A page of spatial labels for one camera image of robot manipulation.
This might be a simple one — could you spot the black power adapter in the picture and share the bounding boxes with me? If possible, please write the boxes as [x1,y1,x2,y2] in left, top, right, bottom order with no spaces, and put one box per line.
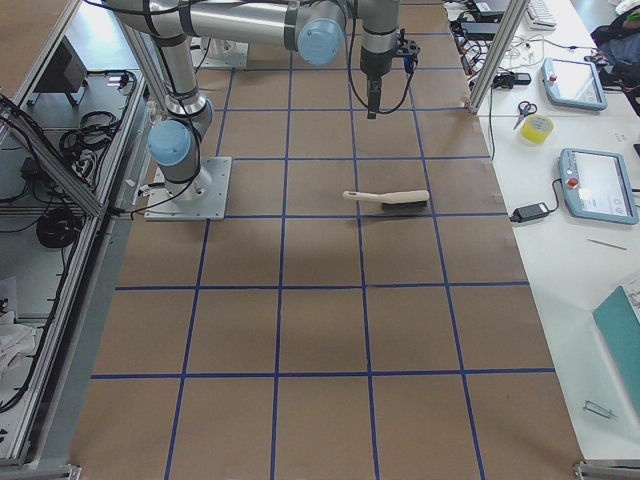
[509,202,550,223]

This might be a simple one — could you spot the thin metal rod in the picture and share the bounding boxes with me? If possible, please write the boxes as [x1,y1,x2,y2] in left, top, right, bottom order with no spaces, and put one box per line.
[587,239,627,251]

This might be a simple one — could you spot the yellow tape roll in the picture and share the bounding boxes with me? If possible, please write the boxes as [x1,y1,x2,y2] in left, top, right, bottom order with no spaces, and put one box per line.
[520,114,555,145]

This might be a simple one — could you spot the aluminium frame post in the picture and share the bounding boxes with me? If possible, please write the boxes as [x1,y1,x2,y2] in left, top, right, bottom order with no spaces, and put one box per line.
[468,0,528,114]

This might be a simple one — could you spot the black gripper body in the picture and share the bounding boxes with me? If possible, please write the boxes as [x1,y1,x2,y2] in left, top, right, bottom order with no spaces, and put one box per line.
[360,30,396,95]

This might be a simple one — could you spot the teach pendant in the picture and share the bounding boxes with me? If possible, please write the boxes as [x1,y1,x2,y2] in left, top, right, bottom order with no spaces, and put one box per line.
[541,58,608,111]
[558,148,639,225]

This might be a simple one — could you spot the black handled scissors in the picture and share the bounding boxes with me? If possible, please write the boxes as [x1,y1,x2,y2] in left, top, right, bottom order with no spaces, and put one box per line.
[513,100,538,130]

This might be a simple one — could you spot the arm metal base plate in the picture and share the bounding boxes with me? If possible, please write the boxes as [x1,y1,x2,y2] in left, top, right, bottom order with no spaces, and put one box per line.
[144,157,232,221]
[190,38,249,69]

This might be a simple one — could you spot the near teach pendant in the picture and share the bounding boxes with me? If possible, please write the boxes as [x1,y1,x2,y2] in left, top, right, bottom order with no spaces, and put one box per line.
[558,148,639,225]

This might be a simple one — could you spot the white crumpled cloth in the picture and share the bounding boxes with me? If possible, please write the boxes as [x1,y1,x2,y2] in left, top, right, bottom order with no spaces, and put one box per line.
[0,277,37,384]

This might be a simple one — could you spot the beige hand brush black bristles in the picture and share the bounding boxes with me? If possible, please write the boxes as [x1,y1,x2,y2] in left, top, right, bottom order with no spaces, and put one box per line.
[342,190,430,211]

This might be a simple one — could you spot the far teach pendant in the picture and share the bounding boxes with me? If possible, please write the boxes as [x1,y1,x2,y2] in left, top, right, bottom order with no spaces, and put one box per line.
[541,58,608,111]

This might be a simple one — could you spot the teal notebook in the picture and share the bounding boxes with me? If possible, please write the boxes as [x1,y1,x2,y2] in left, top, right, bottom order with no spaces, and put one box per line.
[593,285,639,411]

